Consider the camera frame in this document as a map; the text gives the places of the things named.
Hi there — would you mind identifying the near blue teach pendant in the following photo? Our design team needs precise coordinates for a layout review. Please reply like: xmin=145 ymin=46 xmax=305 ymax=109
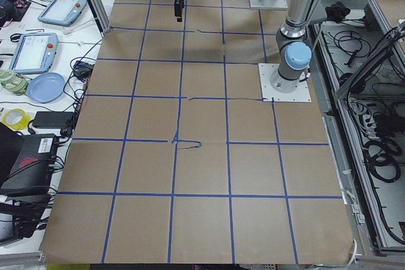
xmin=9 ymin=33 xmax=59 ymax=75

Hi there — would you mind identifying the yellow tape roll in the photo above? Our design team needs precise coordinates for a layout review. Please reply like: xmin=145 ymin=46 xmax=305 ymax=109
xmin=2 ymin=109 xmax=31 ymax=131

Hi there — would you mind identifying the black computer box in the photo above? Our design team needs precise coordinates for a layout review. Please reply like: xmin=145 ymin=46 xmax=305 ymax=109
xmin=1 ymin=133 xmax=58 ymax=197

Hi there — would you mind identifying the blue teach pendant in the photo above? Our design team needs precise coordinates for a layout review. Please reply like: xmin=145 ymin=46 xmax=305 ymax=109
xmin=9 ymin=33 xmax=59 ymax=75
xmin=37 ymin=0 xmax=87 ymax=27

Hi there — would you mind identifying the light blue plate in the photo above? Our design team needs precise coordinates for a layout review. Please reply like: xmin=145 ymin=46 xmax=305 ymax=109
xmin=26 ymin=72 xmax=65 ymax=103

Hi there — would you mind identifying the green tape rolls stack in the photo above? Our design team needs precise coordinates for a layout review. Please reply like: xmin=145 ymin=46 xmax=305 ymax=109
xmin=1 ymin=70 xmax=30 ymax=95

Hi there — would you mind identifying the black power adapter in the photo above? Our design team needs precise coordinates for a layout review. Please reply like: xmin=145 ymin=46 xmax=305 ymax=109
xmin=32 ymin=111 xmax=73 ymax=129

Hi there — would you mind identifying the far blue teach pendant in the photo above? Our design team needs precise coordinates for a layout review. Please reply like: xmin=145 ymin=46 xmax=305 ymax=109
xmin=37 ymin=0 xmax=87 ymax=27

